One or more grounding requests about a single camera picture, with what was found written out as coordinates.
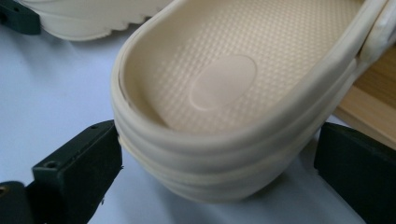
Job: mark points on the wooden three-tier shoe rack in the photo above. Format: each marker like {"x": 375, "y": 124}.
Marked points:
{"x": 373, "y": 102}

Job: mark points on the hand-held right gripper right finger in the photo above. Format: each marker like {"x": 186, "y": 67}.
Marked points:
{"x": 358, "y": 174}

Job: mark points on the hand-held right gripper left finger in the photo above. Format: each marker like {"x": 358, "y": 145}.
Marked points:
{"x": 77, "y": 180}

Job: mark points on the beige clog shoe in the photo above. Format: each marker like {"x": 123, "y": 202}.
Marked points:
{"x": 93, "y": 15}
{"x": 224, "y": 77}

